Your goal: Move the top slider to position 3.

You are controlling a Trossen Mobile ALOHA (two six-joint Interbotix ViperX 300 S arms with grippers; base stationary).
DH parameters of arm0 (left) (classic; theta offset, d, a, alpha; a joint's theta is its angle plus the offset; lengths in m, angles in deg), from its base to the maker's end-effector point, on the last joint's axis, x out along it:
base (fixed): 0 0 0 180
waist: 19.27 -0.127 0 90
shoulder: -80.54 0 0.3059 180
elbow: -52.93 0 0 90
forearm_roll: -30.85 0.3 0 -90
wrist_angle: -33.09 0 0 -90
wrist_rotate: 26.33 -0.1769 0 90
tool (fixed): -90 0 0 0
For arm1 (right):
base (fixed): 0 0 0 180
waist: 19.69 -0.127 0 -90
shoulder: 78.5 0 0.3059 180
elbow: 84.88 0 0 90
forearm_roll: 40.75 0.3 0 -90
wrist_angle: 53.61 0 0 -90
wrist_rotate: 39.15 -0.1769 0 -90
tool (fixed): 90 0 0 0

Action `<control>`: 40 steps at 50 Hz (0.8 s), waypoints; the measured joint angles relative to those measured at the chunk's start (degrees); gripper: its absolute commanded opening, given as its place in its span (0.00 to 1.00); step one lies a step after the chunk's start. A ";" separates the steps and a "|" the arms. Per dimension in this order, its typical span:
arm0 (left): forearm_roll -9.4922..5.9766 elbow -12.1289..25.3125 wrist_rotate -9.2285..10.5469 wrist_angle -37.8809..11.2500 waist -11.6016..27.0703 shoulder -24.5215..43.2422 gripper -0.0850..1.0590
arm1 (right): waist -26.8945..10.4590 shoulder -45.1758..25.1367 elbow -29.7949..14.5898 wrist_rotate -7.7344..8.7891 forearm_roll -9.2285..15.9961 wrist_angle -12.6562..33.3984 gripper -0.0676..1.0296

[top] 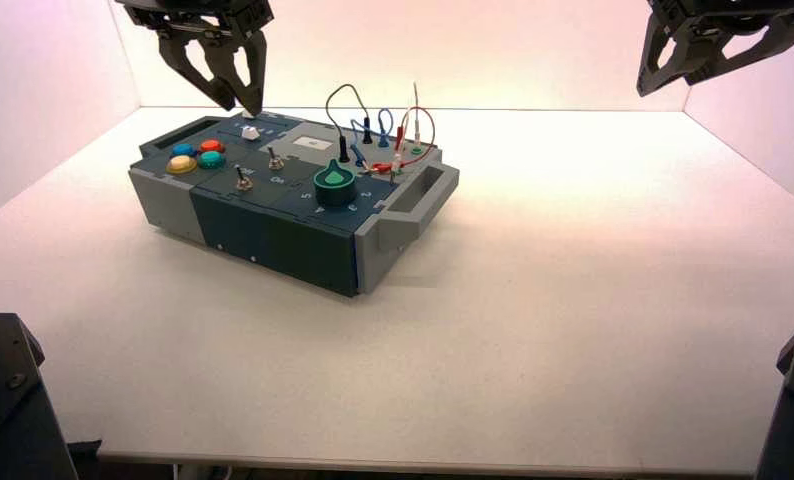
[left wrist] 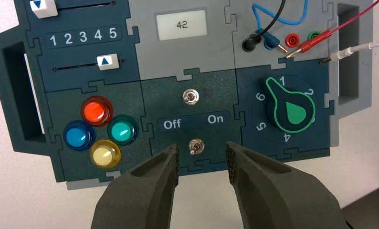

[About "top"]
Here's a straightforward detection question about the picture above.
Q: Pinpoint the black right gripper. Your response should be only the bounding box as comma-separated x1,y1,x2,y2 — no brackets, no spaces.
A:
636,0,794,98

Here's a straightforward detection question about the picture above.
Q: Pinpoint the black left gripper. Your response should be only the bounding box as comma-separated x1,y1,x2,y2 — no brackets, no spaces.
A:
115,0,276,119

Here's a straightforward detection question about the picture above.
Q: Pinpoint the green rotary knob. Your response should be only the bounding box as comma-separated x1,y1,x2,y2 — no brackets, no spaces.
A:
312,158,358,208

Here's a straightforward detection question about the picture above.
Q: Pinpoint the blue grey control box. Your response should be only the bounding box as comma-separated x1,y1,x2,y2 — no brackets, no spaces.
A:
128,111,461,299

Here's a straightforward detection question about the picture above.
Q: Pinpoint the black patch cable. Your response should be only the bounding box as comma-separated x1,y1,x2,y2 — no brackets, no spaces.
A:
324,82,374,165

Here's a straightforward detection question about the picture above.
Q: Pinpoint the blue patch cable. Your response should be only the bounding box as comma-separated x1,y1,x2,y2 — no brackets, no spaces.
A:
349,107,396,168

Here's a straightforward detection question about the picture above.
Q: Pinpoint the red patch cable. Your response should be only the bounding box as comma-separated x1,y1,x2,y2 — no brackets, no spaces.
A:
369,105,438,176

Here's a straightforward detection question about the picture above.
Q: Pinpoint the white patch cable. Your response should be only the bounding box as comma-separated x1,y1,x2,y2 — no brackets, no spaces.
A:
390,81,423,176

